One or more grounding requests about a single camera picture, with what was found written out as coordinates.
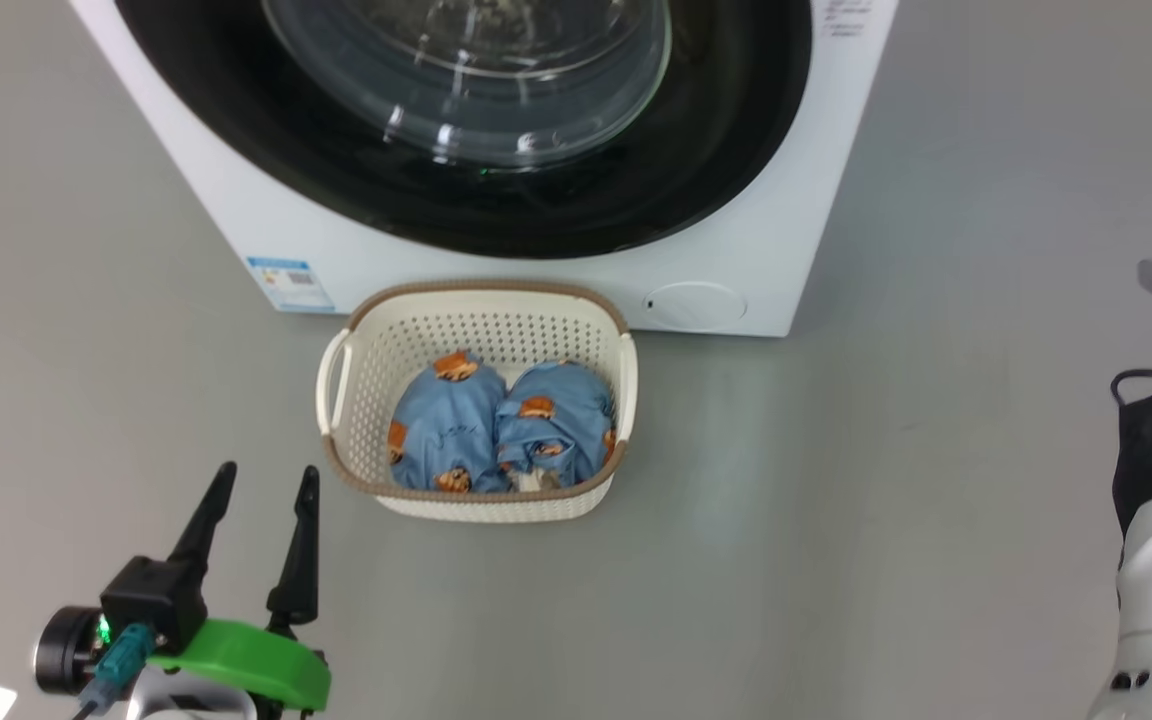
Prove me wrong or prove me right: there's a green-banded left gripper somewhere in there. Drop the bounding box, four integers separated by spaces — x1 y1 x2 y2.
126 462 332 720

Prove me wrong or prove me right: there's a white front-load washing machine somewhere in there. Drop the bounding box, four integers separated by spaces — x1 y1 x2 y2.
71 0 899 338

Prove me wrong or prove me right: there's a cream perforated laundry basket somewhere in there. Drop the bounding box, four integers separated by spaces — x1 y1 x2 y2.
316 280 639 523

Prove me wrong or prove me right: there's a teal left cable connector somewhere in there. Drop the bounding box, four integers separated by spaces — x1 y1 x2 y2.
76 623 155 720

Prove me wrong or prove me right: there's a round white filter cover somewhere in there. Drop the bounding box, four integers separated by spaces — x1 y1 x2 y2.
646 282 747 331

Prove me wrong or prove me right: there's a black-rimmed glass washer door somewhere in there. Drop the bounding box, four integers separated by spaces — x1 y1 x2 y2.
116 0 814 261

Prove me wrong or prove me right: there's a small printed text sticker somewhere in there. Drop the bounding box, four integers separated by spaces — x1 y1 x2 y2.
821 0 872 39

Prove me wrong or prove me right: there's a blue energy label sticker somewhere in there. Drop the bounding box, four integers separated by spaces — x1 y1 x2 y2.
246 257 334 314

